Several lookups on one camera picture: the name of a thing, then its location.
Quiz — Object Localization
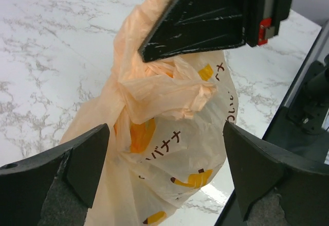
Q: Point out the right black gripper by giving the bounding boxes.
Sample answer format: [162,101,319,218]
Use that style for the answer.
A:
[138,0,292,62]

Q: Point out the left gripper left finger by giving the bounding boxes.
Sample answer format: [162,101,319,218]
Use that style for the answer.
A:
[1,124,110,225]

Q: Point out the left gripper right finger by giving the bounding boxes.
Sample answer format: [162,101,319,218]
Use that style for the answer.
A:
[222,121,328,225]

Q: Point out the peach banana-print plastic bag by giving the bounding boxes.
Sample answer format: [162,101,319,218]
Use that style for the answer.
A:
[62,0,238,225]

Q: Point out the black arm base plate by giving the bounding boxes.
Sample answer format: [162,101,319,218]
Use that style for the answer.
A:
[215,17,329,226]

